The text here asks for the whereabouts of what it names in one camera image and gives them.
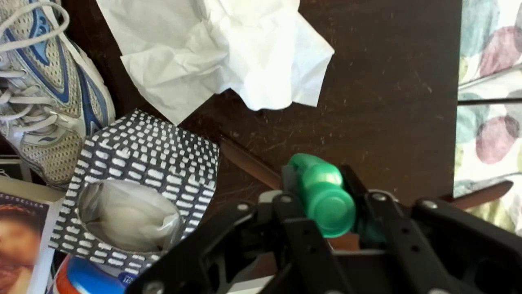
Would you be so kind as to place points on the book with picture cover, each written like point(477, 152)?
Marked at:
point(27, 216)

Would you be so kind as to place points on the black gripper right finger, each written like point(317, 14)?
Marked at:
point(430, 247)

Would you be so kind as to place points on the crumpled white tissue paper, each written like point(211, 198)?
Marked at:
point(180, 53)

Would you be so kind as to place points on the bed with floral bedspread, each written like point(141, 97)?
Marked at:
point(488, 133)

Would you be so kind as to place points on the black white patterned tissue box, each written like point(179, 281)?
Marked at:
point(139, 187)

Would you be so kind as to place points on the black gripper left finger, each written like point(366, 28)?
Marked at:
point(211, 259)

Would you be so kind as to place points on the green plastic box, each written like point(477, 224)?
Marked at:
point(325, 201)

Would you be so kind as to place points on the blue red container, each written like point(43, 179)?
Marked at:
point(81, 277)

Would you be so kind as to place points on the brown wooden stick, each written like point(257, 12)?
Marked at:
point(247, 162)

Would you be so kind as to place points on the white blue sneaker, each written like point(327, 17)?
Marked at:
point(51, 94)

